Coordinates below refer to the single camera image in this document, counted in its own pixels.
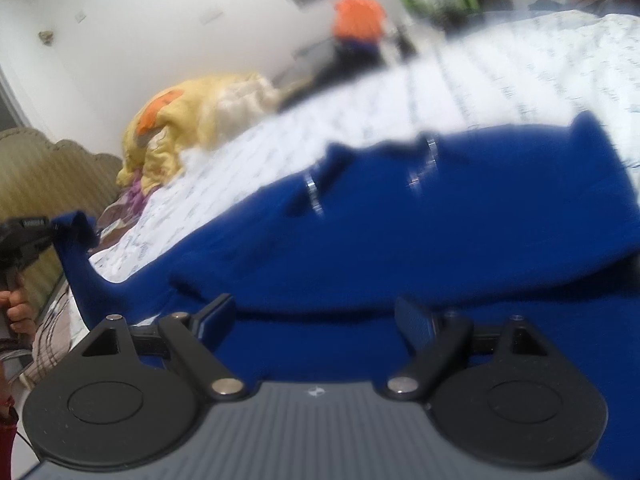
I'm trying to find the orange plastic bag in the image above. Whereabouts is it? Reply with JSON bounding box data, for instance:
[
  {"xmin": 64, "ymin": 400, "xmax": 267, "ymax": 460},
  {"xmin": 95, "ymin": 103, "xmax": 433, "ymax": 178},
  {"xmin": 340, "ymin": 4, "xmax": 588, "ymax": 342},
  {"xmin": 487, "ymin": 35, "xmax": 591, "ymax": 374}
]
[{"xmin": 333, "ymin": 0, "xmax": 387, "ymax": 41}]

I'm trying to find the yellow quilt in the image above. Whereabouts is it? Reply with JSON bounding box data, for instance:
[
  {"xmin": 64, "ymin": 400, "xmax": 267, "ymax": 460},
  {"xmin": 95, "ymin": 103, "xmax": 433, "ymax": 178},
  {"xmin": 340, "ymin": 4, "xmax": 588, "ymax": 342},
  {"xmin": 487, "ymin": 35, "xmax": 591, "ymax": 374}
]
[{"xmin": 116, "ymin": 72, "xmax": 281, "ymax": 196}]

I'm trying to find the person's left hand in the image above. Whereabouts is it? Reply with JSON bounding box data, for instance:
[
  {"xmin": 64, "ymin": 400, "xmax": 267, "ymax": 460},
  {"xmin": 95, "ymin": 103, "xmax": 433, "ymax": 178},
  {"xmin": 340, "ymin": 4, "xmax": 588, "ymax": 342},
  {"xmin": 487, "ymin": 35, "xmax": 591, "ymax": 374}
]
[{"xmin": 0, "ymin": 287, "xmax": 37, "ymax": 337}]

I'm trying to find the beige padded headboard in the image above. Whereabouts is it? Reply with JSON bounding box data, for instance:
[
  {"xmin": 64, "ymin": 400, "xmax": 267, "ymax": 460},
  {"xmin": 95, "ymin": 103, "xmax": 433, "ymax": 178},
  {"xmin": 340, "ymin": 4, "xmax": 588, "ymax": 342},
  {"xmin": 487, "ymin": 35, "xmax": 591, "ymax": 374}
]
[{"xmin": 0, "ymin": 127, "xmax": 123, "ymax": 322}]

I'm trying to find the plaid sheet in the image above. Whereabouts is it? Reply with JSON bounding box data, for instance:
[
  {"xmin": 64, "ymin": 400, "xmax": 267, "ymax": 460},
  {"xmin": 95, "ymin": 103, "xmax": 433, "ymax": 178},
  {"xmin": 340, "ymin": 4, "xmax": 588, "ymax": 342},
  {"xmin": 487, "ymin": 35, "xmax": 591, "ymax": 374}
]
[{"xmin": 22, "ymin": 279, "xmax": 97, "ymax": 392}]

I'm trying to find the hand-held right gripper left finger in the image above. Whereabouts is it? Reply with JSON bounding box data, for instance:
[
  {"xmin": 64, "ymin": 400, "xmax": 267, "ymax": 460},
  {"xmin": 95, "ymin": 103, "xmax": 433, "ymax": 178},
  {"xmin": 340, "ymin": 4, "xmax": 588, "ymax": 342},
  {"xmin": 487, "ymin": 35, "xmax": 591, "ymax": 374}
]
[{"xmin": 80, "ymin": 294, "xmax": 247, "ymax": 403}]

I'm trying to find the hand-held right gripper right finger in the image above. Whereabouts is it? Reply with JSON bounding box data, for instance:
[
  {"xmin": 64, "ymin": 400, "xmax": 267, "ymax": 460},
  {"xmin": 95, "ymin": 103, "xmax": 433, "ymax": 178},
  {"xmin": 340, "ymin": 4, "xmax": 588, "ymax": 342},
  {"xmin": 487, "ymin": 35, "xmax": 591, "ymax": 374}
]
[{"xmin": 385, "ymin": 296, "xmax": 553, "ymax": 403}]

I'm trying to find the pile of dark clothes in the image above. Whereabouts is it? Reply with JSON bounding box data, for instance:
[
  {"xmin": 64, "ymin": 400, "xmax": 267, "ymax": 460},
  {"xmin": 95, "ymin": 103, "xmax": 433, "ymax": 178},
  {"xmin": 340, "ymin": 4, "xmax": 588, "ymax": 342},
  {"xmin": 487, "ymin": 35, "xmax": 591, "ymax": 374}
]
[{"xmin": 277, "ymin": 35, "xmax": 388, "ymax": 108}]

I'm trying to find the purple cloth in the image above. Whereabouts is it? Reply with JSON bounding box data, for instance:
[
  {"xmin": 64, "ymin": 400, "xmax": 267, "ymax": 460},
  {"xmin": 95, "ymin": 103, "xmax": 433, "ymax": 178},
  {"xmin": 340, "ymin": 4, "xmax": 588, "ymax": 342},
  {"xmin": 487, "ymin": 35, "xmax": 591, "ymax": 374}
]
[{"xmin": 97, "ymin": 179, "xmax": 152, "ymax": 233}]

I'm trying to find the white printed bed sheet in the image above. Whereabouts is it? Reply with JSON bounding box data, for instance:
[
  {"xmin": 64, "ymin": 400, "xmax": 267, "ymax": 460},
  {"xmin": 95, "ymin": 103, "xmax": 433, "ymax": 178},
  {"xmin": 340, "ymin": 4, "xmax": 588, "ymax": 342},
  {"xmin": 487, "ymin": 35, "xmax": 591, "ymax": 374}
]
[{"xmin": 89, "ymin": 7, "xmax": 640, "ymax": 286}]

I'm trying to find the person's red clothing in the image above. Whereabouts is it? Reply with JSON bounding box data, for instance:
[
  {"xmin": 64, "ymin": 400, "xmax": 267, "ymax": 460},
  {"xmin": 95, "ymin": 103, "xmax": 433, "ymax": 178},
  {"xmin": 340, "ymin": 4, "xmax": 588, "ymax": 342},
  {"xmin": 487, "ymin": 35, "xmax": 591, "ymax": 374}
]
[{"xmin": 0, "ymin": 394, "xmax": 22, "ymax": 480}]

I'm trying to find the blue garment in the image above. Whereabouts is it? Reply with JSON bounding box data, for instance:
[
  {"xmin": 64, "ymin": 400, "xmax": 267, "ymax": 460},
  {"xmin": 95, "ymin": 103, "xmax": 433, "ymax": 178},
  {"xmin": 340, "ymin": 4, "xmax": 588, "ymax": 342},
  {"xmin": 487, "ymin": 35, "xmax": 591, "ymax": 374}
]
[{"xmin": 54, "ymin": 111, "xmax": 640, "ymax": 480}]

